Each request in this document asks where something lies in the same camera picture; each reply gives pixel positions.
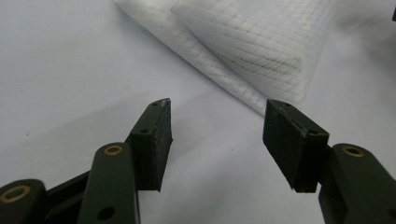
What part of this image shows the white checked cloth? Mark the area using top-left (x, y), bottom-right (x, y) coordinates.
top-left (113, 0), bottom-right (339, 117)

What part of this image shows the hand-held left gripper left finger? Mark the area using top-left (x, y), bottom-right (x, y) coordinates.
top-left (124, 97), bottom-right (174, 192)

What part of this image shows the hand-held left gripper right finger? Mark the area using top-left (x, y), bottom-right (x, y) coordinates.
top-left (262, 99), bottom-right (331, 194)

